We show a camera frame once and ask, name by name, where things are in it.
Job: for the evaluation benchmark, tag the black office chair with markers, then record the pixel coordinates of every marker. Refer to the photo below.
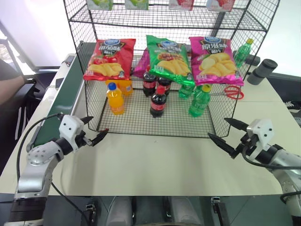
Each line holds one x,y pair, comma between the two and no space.
28,94

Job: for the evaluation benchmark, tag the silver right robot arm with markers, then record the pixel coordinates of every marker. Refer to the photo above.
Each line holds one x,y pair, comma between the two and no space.
285,169

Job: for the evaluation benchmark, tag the white conveyor control box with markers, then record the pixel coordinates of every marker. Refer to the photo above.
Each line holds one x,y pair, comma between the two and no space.
69,60

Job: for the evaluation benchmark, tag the green soda bottle yellow cap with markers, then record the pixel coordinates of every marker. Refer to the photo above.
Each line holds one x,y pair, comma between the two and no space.
199,102
242,54
185,91

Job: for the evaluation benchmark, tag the orange soda bottle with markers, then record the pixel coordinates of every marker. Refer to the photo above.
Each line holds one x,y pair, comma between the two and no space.
115,101
127,88

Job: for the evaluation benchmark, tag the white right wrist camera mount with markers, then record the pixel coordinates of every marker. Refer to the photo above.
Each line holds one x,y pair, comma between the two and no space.
262,131

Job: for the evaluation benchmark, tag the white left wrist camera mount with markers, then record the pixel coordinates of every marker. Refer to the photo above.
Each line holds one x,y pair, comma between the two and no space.
69,127

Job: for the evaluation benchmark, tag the grey black foam roller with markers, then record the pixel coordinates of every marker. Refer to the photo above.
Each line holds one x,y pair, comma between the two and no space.
262,70

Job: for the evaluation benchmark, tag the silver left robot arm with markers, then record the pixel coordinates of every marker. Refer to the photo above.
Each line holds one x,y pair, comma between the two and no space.
37,162

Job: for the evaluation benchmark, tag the red potato chips bag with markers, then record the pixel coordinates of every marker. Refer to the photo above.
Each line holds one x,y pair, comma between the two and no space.
109,58

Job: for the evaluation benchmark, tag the magenta potato chips bag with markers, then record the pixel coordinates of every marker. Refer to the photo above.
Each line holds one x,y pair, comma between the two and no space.
215,63
142,64

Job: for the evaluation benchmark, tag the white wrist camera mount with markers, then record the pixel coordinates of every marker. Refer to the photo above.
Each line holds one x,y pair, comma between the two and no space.
69,127
262,131

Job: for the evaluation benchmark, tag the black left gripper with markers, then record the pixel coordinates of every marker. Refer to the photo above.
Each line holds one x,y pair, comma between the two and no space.
82,139

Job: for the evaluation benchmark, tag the green potato chips bag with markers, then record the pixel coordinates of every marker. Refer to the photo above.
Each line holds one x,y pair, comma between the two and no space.
168,58

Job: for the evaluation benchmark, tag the cola bottle red cap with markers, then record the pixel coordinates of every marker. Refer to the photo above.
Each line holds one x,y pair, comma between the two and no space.
158,103
164,83
148,83

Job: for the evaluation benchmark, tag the person in grey shirt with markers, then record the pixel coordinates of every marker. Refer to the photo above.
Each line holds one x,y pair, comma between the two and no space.
11,83

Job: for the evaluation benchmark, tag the red snack pack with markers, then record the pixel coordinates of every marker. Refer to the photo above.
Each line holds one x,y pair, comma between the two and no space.
220,4
181,3

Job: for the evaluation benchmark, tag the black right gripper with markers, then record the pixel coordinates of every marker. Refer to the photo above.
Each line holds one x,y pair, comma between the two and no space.
245,144

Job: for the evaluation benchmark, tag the black table clamp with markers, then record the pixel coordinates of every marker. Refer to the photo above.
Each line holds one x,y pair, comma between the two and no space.
90,208
217,204

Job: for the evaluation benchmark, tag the green conveyor belt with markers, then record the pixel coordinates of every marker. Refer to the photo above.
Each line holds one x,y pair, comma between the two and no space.
63,101

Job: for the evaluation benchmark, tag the green snack pack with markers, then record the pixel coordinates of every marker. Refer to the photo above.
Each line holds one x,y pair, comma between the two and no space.
137,3
100,3

